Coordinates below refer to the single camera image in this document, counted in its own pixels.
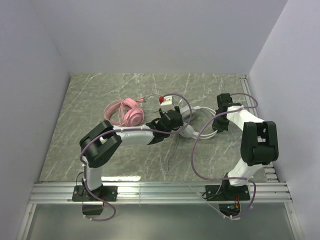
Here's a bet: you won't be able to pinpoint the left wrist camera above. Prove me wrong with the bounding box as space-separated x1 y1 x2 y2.
158 95 175 112

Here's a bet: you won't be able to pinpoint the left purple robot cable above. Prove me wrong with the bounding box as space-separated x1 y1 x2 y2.
79 92 193 222

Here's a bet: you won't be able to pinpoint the right aluminium rail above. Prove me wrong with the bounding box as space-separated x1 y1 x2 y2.
239 74 279 182

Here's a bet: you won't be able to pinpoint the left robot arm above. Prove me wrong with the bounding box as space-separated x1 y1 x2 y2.
79 106 184 200

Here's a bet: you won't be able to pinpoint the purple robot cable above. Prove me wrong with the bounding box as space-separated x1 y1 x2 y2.
190 93 259 221
79 92 193 222

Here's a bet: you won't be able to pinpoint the pink headphone cable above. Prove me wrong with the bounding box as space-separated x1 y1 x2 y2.
117 96 147 126

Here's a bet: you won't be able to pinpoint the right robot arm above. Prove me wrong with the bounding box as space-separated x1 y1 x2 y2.
212 93 279 201

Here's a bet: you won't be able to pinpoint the front aluminium rail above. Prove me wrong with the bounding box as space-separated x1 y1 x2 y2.
28 181 292 205

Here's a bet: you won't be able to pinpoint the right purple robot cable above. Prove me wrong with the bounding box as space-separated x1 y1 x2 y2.
190 93 259 221

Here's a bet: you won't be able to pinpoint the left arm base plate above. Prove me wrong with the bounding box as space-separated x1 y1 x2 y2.
71 185 118 202

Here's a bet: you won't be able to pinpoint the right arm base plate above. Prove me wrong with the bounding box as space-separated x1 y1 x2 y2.
200 184 226 202

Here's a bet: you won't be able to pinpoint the pink headphones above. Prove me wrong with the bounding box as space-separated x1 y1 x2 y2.
103 97 145 127

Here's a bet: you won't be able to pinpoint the white headphones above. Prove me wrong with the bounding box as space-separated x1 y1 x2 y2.
179 106 216 139

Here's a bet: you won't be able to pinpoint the aluminium rail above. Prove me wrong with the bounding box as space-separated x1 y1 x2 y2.
239 74 279 182
28 181 292 205

